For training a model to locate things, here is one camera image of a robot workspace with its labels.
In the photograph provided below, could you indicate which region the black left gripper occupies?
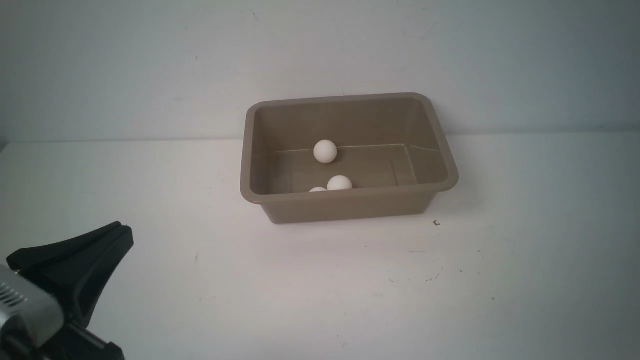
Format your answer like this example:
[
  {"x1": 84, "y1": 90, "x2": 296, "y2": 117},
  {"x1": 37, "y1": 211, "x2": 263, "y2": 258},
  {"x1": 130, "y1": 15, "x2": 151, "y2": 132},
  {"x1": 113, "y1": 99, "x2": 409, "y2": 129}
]
[{"x1": 6, "y1": 221, "x2": 134, "y2": 360}]

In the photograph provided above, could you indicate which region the plain white ping-pong ball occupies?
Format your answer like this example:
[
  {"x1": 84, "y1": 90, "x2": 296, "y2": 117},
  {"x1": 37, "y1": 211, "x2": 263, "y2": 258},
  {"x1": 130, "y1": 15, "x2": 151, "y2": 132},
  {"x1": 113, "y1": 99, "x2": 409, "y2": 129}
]
[{"x1": 326, "y1": 175, "x2": 354, "y2": 191}]

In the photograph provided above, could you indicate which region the white ping-pong ball with logo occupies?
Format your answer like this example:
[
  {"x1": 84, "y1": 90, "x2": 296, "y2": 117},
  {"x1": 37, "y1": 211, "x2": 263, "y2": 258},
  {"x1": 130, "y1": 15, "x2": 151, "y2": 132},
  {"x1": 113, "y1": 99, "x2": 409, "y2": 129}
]
[{"x1": 313, "y1": 139, "x2": 338, "y2": 164}]

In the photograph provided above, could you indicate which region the tan plastic storage bin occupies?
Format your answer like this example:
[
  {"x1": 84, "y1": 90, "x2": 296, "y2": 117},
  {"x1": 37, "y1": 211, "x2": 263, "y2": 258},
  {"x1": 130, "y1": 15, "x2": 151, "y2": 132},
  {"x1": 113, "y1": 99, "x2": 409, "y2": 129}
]
[{"x1": 240, "y1": 92, "x2": 459, "y2": 224}]

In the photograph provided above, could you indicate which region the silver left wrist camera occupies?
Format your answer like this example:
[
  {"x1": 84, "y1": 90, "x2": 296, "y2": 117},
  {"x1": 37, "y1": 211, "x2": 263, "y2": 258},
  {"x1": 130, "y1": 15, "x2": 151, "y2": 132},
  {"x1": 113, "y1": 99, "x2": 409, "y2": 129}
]
[{"x1": 0, "y1": 265, "x2": 66, "y2": 360}]

